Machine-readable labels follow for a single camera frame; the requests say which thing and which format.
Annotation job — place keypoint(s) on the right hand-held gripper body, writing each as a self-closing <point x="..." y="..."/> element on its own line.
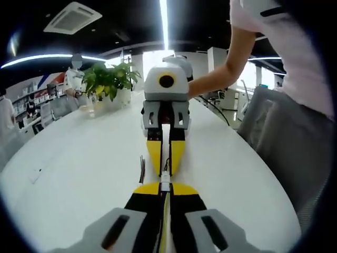
<point x="166" y="91"/>

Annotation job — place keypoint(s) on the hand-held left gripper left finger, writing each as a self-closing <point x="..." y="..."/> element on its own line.
<point x="137" y="210"/>

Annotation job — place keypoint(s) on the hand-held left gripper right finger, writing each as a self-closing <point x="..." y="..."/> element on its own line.
<point x="192" y="210"/>

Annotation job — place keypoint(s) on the white plant pot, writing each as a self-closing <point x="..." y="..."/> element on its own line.
<point x="123" y="98"/>

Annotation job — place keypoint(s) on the green potted plant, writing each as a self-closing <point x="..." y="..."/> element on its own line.
<point x="110" y="79"/>

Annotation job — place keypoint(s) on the straight ceiling light strip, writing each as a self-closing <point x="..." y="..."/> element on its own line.
<point x="165" y="23"/>

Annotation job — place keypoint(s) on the grey mesh office chair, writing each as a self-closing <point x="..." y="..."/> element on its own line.
<point x="284" y="147"/>

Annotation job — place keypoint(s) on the ceiling air conditioner unit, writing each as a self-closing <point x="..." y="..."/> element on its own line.
<point x="72" y="17"/>

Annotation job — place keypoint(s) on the white storage shelf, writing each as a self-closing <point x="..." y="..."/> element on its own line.
<point x="37" y="91"/>

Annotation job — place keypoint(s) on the person in pink shirt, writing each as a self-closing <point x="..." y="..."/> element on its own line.
<point x="289" y="52"/>

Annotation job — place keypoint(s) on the curved ceiling light strip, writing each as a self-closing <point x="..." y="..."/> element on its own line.
<point x="39" y="58"/>

